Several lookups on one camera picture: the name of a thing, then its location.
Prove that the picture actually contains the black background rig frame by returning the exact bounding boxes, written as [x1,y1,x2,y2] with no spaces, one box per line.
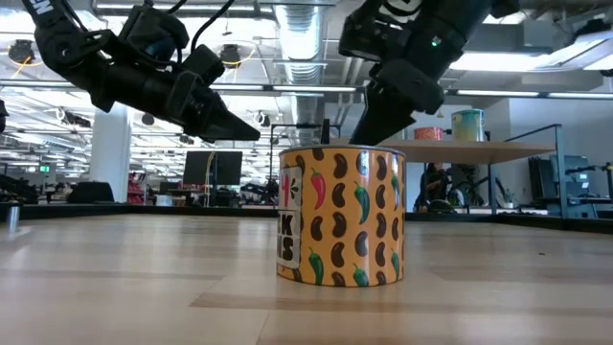
[484,128,495,216]

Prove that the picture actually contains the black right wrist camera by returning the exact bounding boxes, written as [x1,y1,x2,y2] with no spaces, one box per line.
[338,2,413,63]

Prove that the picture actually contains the person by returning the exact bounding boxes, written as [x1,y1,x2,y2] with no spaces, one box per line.
[414,162,452,213]

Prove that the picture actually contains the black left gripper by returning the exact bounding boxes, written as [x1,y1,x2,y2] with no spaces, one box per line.
[102,44,261,143]

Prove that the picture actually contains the background desk workstation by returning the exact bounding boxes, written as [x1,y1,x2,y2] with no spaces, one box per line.
[526,155,613,217]

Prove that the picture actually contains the white building pillar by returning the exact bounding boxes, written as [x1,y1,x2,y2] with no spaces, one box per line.
[90,103,133,202]

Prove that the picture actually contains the black computer monitor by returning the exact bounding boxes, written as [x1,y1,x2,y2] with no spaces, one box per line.
[183,150,244,187]

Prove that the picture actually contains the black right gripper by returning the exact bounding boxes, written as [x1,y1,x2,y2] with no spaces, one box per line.
[350,28,468,147]

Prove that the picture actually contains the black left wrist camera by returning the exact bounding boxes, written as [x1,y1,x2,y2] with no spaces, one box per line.
[118,4,192,63]

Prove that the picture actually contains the orange bean and pepper can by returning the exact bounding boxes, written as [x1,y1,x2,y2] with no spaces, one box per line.
[276,145,407,288]

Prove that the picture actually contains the long ceiling light strip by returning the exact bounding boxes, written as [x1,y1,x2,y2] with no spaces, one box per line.
[210,83,613,100]

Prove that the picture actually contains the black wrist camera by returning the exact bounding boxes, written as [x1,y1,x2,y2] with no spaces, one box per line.
[338,2,413,63]
[118,4,192,63]

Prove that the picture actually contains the black ceiling-mounted sensor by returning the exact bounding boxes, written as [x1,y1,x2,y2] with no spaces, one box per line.
[8,38,34,66]
[218,43,243,69]

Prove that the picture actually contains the small potted plant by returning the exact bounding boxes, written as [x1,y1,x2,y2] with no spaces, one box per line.
[497,189,518,210]

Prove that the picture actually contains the large light blue tomato can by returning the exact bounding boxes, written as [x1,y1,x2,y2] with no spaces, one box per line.
[451,108,485,143]

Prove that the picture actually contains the round silver ceiling duct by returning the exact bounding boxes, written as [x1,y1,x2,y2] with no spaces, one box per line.
[275,0,328,148]

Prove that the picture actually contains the black office chair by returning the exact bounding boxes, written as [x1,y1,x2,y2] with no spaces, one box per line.
[66,181,115,205]

